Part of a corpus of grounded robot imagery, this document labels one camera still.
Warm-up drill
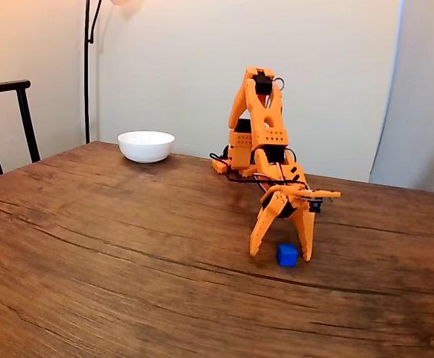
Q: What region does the blue cube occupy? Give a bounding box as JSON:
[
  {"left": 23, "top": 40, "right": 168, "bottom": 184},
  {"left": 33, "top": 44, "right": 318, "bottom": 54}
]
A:
[{"left": 275, "top": 243, "right": 299, "bottom": 269}]

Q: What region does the white bowl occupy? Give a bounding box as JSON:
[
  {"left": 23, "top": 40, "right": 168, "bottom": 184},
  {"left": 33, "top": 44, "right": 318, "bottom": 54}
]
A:
[{"left": 117, "top": 130, "right": 176, "bottom": 164}]

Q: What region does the pale curtain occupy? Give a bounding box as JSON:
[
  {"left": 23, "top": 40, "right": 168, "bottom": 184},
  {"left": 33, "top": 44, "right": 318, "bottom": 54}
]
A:
[{"left": 368, "top": 0, "right": 434, "bottom": 195}]

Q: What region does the black floor lamp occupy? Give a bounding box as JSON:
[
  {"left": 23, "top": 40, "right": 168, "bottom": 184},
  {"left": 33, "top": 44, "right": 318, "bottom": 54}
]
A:
[{"left": 84, "top": 0, "right": 147, "bottom": 145}]

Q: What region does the black wooden chair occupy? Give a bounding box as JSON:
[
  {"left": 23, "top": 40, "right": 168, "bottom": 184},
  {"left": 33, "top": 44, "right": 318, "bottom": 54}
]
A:
[{"left": 0, "top": 79, "right": 42, "bottom": 177}]

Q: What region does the black red servo cable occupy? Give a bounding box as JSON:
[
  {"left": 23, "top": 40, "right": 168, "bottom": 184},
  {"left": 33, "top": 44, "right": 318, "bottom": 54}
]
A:
[{"left": 208, "top": 76, "right": 307, "bottom": 187}]

